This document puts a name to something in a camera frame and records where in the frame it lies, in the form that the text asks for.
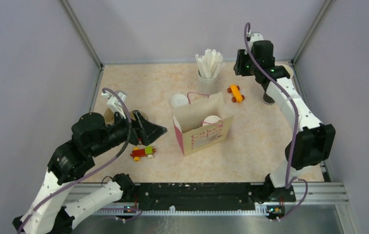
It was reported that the stack of paper cups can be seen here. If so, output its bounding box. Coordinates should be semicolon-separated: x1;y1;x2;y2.
262;64;295;106

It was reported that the paper cakes gift bag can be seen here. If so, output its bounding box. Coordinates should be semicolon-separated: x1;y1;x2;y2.
172;92;234;156

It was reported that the white straw holder cup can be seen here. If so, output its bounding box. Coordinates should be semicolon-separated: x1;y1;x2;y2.
197;71;219;95

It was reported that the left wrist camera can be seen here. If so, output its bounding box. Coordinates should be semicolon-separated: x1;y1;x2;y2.
101;88;127;119

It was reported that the orange toy car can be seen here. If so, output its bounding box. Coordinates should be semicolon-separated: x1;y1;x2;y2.
227;84;245;103

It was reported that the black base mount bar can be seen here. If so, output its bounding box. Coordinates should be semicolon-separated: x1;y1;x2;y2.
120;182;296;212

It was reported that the brown pulp cup carrier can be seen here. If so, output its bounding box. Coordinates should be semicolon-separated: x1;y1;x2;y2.
103;108;115;126

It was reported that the white plastic cup lid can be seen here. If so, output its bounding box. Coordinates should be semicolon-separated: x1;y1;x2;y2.
202;115;223;127

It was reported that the aluminium frame rail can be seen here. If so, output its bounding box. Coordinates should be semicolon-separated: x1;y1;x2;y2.
88;65;105;112

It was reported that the red green toy car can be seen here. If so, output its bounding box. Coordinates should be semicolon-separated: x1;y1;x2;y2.
130;146;156;161

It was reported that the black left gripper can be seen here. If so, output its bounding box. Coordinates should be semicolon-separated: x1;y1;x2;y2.
91;108;168;156

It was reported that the stack of white lids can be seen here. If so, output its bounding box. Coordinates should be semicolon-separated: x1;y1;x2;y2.
170;94;189;109

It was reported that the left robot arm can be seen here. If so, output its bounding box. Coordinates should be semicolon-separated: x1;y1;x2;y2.
13;110;167;234

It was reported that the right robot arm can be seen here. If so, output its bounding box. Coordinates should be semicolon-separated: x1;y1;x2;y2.
233;39;336;201

